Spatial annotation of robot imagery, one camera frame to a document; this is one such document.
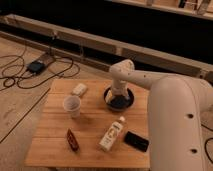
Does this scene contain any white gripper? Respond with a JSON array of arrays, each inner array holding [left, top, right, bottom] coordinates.
[[105, 80, 129, 103]]

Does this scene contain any dark ceramic bowl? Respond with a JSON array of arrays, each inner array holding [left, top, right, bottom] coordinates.
[[103, 87, 134, 111]]

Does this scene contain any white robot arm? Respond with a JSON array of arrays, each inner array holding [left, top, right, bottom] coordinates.
[[109, 59, 213, 171]]

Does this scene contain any white plastic bottle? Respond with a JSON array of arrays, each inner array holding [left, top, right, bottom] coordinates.
[[99, 116, 125, 151]]

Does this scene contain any white paper cup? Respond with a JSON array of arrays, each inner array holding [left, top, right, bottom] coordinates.
[[63, 95, 81, 118]]

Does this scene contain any black rectangular phone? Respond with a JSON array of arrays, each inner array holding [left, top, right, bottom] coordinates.
[[124, 131, 149, 152]]

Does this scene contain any wooden table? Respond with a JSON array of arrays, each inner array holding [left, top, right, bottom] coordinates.
[[25, 79, 150, 169]]

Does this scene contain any red brown snack packet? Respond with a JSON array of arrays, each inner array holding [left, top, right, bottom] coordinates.
[[67, 130, 79, 151]]

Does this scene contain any blue power adapter box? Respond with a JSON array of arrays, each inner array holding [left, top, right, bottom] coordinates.
[[27, 61, 45, 74]]

